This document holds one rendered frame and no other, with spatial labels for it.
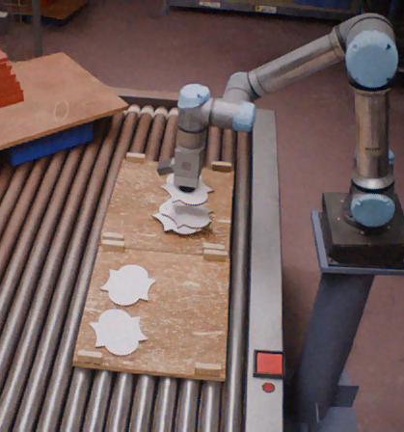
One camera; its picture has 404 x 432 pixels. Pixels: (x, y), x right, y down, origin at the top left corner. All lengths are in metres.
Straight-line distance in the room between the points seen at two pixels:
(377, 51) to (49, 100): 1.19
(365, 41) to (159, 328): 0.82
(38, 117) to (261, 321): 1.00
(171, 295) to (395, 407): 1.36
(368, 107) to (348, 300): 0.74
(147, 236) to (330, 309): 0.65
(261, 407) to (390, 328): 1.63
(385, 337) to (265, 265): 1.29
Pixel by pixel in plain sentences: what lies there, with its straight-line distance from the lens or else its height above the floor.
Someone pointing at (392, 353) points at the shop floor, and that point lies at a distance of 3.02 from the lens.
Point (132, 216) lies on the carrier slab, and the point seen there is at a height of 0.94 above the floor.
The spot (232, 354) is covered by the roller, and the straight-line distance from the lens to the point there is 1.64.
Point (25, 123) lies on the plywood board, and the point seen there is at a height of 1.04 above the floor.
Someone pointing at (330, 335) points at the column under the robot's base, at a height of 0.52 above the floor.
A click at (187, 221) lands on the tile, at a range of 1.92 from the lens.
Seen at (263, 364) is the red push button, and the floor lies 0.93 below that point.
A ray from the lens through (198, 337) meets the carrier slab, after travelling 1.64.
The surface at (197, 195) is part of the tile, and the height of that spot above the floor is 1.05.
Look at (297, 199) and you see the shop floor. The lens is 3.70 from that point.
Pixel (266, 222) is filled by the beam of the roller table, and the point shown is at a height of 0.92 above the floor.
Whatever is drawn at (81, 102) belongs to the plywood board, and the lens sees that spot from 2.30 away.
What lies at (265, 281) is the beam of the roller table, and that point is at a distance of 1.83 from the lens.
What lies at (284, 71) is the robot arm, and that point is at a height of 1.40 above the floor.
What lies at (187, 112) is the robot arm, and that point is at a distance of 1.72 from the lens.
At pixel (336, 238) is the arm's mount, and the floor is 0.96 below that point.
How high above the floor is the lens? 2.16
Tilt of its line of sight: 39 degrees down
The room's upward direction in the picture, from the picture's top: 5 degrees clockwise
